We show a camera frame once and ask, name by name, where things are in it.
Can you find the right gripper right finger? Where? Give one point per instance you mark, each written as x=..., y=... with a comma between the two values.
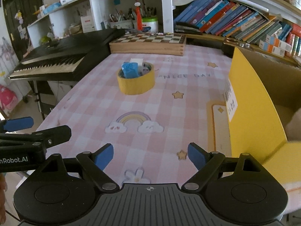
x=207, y=164

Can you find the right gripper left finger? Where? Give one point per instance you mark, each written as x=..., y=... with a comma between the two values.
x=93, y=165

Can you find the blue item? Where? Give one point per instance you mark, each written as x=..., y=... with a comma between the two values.
x=130, y=70

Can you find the pink checkered tablecloth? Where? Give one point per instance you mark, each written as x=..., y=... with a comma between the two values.
x=150, y=132

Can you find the yellow cardboard box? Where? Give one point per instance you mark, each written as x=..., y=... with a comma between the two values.
x=262, y=96

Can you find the wooden chess board box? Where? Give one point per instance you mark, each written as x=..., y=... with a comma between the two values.
x=149, y=43

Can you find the white charger plug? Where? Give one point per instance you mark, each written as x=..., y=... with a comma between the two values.
x=139, y=61

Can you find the white bookshelf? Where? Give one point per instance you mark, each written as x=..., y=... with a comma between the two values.
x=59, y=20

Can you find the pink plush pig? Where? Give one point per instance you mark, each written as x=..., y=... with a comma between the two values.
x=293, y=128

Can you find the black Yamaha keyboard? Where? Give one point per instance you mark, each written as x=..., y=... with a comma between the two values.
x=67, y=59

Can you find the row of leaning books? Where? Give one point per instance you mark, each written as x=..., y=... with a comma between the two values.
x=238, y=21

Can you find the white green lid jar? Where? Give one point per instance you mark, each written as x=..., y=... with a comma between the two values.
x=150, y=24

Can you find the yellow tape roll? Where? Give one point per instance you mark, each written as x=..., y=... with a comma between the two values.
x=140, y=85

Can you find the red orange tall bottle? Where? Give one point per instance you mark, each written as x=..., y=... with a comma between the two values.
x=138, y=15

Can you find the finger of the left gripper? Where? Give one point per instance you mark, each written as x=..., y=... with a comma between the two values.
x=12, y=125
x=52, y=137

